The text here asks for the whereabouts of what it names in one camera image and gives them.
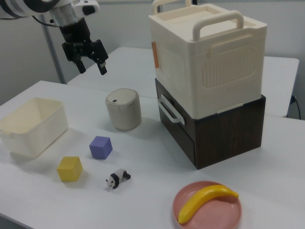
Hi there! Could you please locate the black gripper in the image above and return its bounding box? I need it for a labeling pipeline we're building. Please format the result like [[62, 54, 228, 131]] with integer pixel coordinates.
[[59, 18, 109, 76]]

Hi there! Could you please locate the small beige trash can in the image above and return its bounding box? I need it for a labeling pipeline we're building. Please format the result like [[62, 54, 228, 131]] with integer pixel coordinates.
[[105, 88, 142, 131]]

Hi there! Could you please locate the white open plastic bin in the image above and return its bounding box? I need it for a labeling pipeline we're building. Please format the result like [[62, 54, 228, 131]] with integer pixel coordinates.
[[0, 97, 69, 158]]

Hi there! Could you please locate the purple cube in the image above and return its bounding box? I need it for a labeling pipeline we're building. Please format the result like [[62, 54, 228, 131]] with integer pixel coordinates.
[[89, 135, 113, 160]]

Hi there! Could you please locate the yellow cube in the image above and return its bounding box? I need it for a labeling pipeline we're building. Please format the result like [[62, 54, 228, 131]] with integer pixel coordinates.
[[56, 156, 83, 183]]

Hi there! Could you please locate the small panda figurine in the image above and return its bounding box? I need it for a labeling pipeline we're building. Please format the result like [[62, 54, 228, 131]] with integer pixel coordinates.
[[105, 168, 132, 191]]

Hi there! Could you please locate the dark wooden tissue box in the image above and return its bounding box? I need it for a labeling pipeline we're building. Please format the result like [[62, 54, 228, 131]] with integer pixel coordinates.
[[154, 78, 266, 170]]

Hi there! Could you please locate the yellow toy banana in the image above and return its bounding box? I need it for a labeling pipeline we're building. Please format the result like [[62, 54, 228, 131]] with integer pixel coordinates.
[[178, 184, 239, 224]]

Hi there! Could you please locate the pink plate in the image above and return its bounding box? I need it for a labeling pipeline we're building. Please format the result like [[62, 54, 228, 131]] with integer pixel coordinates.
[[173, 180, 243, 229]]

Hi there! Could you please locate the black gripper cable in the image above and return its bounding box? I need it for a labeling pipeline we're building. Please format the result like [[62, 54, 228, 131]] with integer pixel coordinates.
[[32, 15, 62, 27]]

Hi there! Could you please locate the white drawer handle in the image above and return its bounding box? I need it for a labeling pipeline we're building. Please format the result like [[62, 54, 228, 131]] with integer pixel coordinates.
[[157, 94, 186, 125]]

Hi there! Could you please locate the cream storage box with handles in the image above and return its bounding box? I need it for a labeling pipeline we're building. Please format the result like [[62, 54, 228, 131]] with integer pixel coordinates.
[[148, 0, 267, 120]]

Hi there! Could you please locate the black wall plug cable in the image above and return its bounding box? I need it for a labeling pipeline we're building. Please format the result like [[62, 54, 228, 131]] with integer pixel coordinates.
[[290, 94, 301, 119]]

